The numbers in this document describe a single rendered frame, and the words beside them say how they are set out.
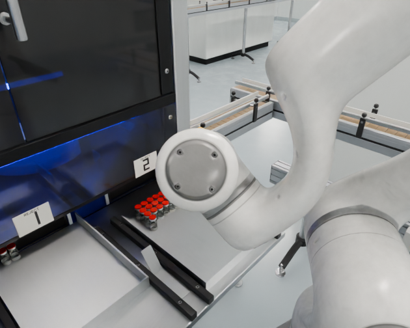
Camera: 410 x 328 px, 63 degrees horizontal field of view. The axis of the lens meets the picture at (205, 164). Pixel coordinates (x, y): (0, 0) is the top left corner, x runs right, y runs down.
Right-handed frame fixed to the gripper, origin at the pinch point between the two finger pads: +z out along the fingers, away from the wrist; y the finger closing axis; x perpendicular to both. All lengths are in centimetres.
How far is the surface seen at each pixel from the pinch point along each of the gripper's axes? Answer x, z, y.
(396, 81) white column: 82, 129, 52
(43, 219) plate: -39.5, 13.5, -23.9
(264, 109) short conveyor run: 25, 102, 4
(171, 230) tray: -27.4, 30.1, 3.0
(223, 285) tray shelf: -25.0, 15.0, 20.8
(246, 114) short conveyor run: 17, 93, -1
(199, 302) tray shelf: -30.0, 10.4, 17.8
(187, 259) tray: -27.9, 21.0, 10.7
